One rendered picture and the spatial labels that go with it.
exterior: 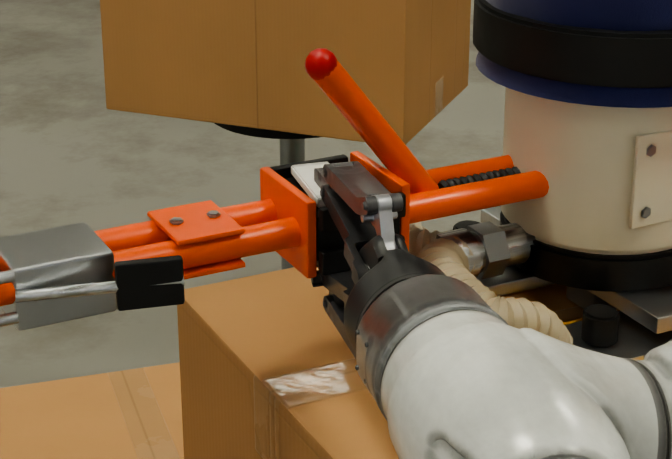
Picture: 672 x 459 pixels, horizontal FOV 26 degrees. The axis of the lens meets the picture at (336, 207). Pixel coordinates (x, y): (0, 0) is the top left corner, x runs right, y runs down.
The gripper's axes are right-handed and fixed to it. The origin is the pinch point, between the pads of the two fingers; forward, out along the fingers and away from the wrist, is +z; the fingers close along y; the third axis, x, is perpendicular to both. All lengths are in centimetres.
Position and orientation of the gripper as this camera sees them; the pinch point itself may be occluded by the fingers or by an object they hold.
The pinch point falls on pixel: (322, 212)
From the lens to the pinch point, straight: 108.0
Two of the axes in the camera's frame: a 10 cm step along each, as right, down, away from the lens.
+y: -0.1, 9.2, 3.8
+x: 9.5, -1.1, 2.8
